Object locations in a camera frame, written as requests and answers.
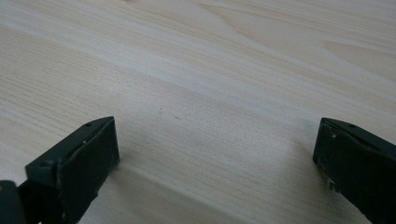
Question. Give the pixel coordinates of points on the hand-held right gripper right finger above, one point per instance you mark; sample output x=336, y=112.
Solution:
x=358, y=161

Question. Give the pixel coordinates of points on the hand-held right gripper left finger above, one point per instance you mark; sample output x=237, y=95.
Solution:
x=81, y=165

